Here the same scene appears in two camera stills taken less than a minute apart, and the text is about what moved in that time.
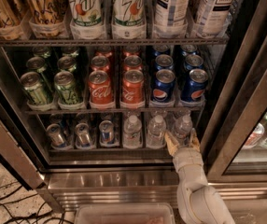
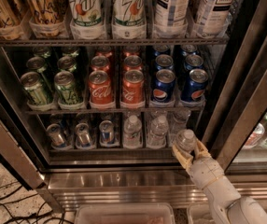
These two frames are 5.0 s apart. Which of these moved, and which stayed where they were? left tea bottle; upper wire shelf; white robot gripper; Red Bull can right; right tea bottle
Moved: white robot gripper
Stayed: left tea bottle; upper wire shelf; right tea bottle; Red Bull can right
